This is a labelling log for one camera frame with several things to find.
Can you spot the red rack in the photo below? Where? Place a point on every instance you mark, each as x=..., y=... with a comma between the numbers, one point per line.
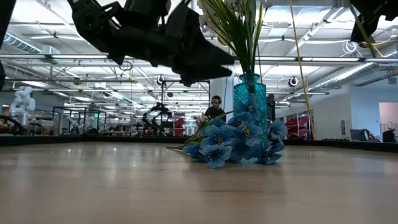
x=298, y=126

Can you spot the red cart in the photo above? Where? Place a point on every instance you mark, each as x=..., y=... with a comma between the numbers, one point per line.
x=179, y=126

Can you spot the black background robot arms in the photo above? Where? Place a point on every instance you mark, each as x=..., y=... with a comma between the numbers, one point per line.
x=155, y=118

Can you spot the round hanging camera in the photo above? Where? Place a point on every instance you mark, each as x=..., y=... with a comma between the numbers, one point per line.
x=160, y=80
x=293, y=81

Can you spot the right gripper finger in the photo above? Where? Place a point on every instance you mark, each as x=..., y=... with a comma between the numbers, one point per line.
x=357, y=21

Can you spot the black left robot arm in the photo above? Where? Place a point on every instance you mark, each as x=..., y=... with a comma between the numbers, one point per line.
x=4, y=12

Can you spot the person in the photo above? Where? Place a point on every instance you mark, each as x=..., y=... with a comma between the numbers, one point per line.
x=214, y=112

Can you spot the blue artificial flower bunch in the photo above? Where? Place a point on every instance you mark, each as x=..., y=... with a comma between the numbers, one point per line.
x=217, y=152

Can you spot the computer monitor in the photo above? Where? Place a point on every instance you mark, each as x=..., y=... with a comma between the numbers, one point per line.
x=359, y=135

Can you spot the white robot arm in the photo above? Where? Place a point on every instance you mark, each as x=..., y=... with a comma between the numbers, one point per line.
x=23, y=102

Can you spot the teal textured glass vase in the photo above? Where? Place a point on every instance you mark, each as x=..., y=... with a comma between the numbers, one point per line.
x=258, y=93

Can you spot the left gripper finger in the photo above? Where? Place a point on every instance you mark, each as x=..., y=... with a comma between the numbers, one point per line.
x=199, y=46
x=199, y=74

